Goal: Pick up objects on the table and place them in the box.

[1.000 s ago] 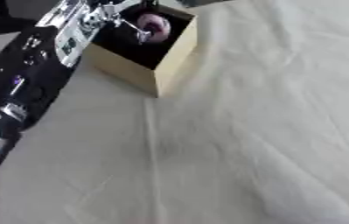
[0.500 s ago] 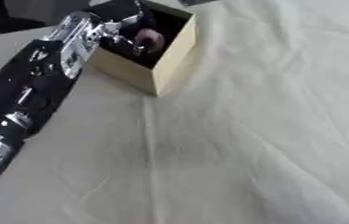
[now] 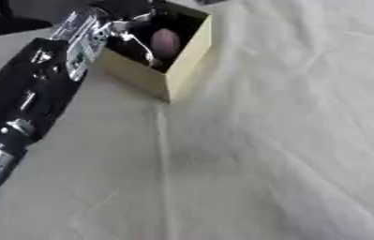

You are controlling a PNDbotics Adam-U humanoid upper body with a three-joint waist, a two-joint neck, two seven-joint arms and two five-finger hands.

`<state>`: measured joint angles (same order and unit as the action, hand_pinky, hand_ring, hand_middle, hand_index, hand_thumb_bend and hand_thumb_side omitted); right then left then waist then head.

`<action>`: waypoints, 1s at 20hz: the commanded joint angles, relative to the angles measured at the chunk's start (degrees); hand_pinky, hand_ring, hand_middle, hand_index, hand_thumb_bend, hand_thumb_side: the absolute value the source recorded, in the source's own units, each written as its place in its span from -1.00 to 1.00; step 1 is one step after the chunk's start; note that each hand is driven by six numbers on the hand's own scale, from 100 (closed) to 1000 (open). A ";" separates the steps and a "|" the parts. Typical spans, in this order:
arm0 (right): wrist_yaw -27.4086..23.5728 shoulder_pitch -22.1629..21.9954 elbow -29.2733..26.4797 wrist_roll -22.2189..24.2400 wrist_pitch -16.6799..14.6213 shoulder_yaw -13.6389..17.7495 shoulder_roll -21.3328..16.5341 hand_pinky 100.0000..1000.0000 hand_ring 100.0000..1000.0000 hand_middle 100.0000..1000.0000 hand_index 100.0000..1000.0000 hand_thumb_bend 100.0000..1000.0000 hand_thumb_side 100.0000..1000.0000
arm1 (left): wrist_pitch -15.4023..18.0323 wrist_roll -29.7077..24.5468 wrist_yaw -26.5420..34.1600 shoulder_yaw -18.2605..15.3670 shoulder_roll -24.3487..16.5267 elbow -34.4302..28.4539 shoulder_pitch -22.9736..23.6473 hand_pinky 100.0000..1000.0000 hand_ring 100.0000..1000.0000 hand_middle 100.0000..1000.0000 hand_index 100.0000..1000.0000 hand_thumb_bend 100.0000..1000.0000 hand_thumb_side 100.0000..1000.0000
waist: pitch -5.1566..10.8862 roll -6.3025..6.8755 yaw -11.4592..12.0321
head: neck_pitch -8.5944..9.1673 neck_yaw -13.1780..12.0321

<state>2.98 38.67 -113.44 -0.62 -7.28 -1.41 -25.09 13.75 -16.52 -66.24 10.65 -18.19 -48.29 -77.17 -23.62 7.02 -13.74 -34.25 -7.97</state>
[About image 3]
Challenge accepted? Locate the pink oval toy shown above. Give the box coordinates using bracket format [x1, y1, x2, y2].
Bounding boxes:
[150, 28, 184, 60]

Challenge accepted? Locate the tan cardboard box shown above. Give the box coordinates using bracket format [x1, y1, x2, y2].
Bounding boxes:
[91, 1, 215, 104]

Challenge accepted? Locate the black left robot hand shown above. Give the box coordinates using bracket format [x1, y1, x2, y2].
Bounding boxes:
[88, 0, 169, 68]

